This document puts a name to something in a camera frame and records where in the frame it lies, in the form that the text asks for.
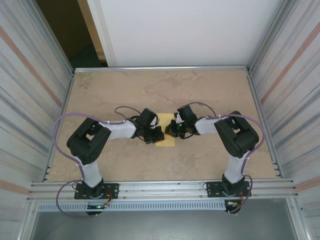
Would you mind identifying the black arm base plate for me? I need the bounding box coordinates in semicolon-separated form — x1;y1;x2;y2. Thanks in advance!
74;183;119;200
206;180;252;198

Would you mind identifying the grey slotted cable duct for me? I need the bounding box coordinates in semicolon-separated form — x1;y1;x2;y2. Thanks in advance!
36;201;227;212

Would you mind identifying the grey metal panel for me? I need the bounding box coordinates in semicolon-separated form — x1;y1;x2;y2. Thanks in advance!
29;199;301;240

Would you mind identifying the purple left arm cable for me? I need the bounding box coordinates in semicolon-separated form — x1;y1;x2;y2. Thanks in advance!
53;106;141;219

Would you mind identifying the aluminium table edge rail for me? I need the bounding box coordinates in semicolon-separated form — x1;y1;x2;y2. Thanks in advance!
73;65;251;74

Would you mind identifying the aluminium table side rail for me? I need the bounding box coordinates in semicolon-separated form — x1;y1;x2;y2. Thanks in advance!
246;69;283;178
44;72;76;181

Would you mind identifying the yellow square paper sheet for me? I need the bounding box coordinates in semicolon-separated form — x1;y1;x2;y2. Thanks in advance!
155;113;176;148

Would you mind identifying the small black controller board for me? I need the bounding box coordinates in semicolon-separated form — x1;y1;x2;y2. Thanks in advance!
224;199;243;215
86;202;111;216

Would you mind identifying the wide aluminium mounting rail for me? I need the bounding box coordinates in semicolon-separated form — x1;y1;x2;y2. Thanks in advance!
26;178;300;202

